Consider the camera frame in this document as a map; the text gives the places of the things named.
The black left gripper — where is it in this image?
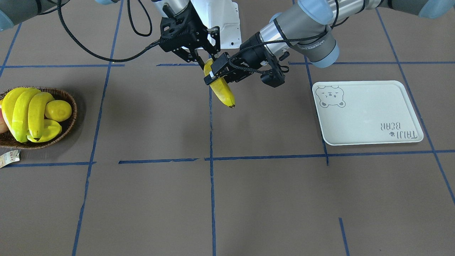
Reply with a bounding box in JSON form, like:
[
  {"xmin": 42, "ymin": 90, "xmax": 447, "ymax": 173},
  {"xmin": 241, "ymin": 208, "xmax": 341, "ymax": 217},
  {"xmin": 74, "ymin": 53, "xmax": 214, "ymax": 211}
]
[{"xmin": 204, "ymin": 32, "xmax": 289, "ymax": 85}]

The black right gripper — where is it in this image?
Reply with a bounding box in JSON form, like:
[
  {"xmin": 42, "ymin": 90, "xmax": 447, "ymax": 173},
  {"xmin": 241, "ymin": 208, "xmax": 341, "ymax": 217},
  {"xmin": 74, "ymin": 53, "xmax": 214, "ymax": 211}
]
[{"xmin": 158, "ymin": 4, "xmax": 220, "ymax": 70}]

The yellow banana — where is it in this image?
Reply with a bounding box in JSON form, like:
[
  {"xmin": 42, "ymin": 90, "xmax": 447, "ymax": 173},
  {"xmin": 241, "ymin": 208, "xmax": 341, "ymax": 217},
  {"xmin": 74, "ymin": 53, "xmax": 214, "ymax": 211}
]
[
  {"xmin": 2, "ymin": 87, "xmax": 28, "ymax": 133},
  {"xmin": 11, "ymin": 88, "xmax": 41, "ymax": 143},
  {"xmin": 28, "ymin": 92, "xmax": 55, "ymax": 140},
  {"xmin": 203, "ymin": 59, "xmax": 236, "ymax": 108}
]

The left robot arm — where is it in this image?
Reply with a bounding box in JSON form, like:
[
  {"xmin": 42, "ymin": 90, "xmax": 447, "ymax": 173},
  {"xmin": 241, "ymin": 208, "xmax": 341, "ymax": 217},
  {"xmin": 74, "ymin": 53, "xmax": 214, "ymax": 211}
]
[{"xmin": 204, "ymin": 0, "xmax": 454, "ymax": 87}]

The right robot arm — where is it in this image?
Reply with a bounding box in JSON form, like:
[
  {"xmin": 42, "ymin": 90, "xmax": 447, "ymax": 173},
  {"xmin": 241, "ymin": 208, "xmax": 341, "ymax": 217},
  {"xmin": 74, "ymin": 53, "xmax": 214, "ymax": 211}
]
[{"xmin": 0, "ymin": 0, "xmax": 221, "ymax": 68}]

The wicker fruit basket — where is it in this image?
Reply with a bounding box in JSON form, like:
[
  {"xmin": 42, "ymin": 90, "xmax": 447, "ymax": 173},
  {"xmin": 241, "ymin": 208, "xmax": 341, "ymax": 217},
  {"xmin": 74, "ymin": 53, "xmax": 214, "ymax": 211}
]
[{"xmin": 1, "ymin": 87, "xmax": 78, "ymax": 149}]

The white bear tray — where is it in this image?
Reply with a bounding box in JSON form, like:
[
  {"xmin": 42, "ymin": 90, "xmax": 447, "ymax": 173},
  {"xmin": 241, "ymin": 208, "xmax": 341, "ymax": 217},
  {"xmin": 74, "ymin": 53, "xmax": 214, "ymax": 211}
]
[{"xmin": 312, "ymin": 80, "xmax": 424, "ymax": 146}]

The yellow lemon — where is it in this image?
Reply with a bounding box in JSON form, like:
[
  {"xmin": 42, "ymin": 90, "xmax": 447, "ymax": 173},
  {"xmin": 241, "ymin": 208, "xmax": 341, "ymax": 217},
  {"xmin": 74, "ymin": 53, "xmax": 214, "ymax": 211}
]
[{"xmin": 44, "ymin": 100, "xmax": 73, "ymax": 122}]

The yellow star fruit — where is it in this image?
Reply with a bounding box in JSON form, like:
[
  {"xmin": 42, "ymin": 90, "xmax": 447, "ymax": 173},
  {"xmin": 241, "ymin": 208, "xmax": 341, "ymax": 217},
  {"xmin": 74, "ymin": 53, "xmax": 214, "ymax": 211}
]
[{"xmin": 27, "ymin": 119, "xmax": 62, "ymax": 143}]

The red pink apple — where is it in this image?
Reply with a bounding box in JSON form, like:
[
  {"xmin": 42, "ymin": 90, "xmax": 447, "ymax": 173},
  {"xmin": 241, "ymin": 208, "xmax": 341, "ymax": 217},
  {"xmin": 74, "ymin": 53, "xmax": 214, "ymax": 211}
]
[{"xmin": 0, "ymin": 115, "xmax": 9, "ymax": 134}]

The paper price tag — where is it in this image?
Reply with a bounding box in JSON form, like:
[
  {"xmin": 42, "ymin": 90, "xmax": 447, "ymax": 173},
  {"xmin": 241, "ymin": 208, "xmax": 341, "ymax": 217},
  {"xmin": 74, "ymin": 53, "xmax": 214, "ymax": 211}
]
[{"xmin": 0, "ymin": 149, "xmax": 21, "ymax": 168}]

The white camera pillar with base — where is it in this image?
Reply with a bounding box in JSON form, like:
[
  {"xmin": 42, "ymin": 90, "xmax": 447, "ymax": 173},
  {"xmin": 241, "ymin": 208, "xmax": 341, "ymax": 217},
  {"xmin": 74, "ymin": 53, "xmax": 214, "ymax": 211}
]
[{"xmin": 191, "ymin": 0, "xmax": 242, "ymax": 49}]

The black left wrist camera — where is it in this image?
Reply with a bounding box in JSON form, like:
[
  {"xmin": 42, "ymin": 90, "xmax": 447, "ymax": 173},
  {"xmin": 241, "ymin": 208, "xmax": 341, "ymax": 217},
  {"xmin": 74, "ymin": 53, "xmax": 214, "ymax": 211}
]
[{"xmin": 260, "ymin": 68, "xmax": 285, "ymax": 88}]

